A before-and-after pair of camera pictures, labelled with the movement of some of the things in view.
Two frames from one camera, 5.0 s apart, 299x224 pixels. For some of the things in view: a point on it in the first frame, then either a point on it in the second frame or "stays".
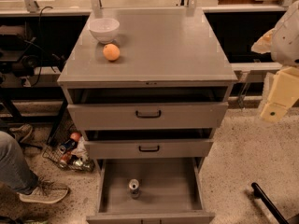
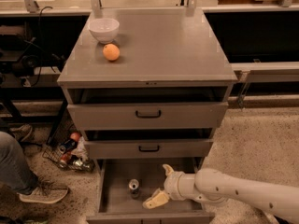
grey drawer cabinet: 150,87 stays
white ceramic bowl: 104,29 stays
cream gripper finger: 263,45 → 179,185
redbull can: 134,188 stays
